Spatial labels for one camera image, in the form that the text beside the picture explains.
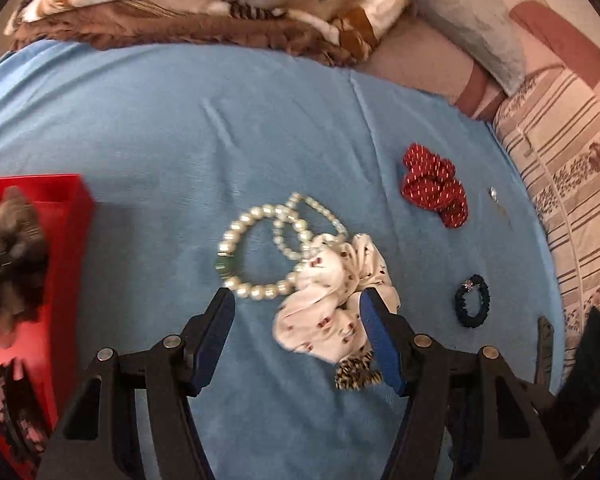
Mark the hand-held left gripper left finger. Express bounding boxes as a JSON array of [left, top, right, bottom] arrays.
[[37, 287, 237, 480]]

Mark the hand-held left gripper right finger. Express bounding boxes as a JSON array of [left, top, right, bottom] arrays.
[[359, 287, 563, 480]]

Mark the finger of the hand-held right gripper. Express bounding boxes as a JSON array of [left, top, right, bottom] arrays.
[[534, 316, 556, 396]]

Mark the leopard print scrunchie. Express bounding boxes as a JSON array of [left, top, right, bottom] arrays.
[[334, 351, 385, 391]]

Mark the white printed scrunchie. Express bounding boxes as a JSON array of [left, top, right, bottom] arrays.
[[272, 234, 401, 363]]

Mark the dark blue hair tie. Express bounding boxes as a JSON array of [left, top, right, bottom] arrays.
[[454, 274, 491, 329]]

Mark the large pearl bracelet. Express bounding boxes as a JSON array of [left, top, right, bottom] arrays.
[[215, 204, 306, 301]]

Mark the small pearl bracelet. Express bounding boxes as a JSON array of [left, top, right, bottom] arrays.
[[272, 192, 351, 261]]

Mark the red dotted scrunchie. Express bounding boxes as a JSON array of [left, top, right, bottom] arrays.
[[401, 143, 470, 229]]

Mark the red tray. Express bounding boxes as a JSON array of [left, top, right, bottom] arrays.
[[0, 174, 95, 480]]

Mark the small silver earring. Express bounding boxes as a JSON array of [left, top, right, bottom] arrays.
[[489, 186, 513, 228]]

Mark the striped floral cushion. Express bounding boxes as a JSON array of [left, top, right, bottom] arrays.
[[492, 67, 600, 356]]

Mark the black hair clip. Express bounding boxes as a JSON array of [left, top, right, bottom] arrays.
[[0, 357, 51, 456]]

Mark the blue cloth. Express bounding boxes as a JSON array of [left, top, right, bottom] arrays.
[[0, 40, 566, 480]]

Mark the grey fur scrunchie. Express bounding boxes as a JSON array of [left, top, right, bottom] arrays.
[[0, 186, 51, 333]]

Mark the brown fringed blanket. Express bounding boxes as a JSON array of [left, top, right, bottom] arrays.
[[10, 5, 376, 67]]

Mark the pink sofa cushion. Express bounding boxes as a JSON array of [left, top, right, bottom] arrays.
[[352, 0, 600, 121]]

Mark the grey pillow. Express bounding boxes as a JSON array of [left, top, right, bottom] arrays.
[[415, 0, 528, 96]]

